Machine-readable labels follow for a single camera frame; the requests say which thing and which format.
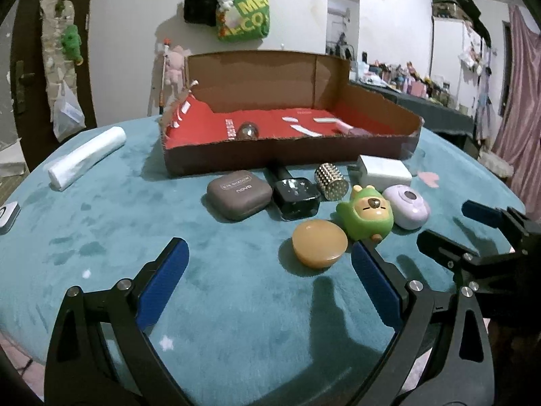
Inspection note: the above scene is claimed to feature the lilac round device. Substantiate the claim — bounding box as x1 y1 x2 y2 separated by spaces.
382 184 431 231

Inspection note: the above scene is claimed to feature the green bear figurine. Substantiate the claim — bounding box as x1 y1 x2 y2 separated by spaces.
336 184 394 244

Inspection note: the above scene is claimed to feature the white power adapter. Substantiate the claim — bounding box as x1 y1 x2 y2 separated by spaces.
351 155 413 193

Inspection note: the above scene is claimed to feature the orange round compact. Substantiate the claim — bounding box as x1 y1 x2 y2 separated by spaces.
291 219 349 269

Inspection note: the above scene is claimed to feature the pink nail polish bottle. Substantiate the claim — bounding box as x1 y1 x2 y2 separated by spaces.
336 120 372 137

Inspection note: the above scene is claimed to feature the brown eyeshadow case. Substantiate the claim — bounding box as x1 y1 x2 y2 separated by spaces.
206 171 272 221

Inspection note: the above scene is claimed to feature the small brown glass ball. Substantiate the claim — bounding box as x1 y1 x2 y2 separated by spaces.
236 122 259 140

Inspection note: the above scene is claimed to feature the pink curtain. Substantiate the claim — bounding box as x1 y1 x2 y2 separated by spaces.
492 5 540 219

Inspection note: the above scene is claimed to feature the dark cloth side table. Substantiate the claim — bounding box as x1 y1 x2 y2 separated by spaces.
356 82 474 149

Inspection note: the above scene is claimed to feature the teal plush table mat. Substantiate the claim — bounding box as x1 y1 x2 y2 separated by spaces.
0 114 527 406

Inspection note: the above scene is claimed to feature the white square device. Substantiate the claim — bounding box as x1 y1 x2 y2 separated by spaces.
0 202 20 235

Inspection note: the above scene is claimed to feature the studded silver cylinder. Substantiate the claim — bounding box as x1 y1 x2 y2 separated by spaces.
314 163 349 202

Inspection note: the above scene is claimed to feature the black square bottle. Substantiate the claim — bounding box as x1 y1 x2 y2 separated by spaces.
267 166 321 221

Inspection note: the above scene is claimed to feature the white wardrobe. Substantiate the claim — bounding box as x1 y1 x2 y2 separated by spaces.
430 18 482 117

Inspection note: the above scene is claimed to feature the white plastic roll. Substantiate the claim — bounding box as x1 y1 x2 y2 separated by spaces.
47 127 126 191

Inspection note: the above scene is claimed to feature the white plastic bag hanging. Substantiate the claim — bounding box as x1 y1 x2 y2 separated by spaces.
52 81 86 142

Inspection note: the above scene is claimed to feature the cardboard box red lining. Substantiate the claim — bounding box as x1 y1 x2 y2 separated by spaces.
161 50 424 176

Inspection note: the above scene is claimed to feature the pink plush toy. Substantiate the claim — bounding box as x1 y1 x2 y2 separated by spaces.
165 46 189 93

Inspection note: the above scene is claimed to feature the green plush toy on door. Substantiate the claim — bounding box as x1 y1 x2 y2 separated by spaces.
61 25 84 66

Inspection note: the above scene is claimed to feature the green tote bag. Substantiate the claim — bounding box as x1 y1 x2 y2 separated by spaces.
216 0 271 42

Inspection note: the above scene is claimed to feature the hanging fabric organizer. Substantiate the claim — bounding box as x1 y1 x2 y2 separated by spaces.
40 0 77 110

